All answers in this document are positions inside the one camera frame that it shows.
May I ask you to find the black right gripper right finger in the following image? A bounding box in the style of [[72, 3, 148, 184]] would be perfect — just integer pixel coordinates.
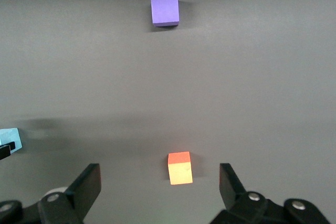
[[209, 163, 269, 224]]

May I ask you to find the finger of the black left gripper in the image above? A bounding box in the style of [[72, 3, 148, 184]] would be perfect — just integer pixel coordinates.
[[0, 142, 16, 161]]

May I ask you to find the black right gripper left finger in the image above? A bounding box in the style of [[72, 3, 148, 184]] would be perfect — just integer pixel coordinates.
[[38, 163, 102, 224]]

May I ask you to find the light blue foam block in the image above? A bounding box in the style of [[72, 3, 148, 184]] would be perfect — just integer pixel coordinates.
[[0, 127, 23, 154]]

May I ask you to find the orange foam block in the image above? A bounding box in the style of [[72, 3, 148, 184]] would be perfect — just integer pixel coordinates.
[[167, 151, 194, 185]]

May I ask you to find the purple foam block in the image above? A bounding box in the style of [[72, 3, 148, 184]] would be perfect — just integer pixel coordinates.
[[150, 0, 181, 28]]

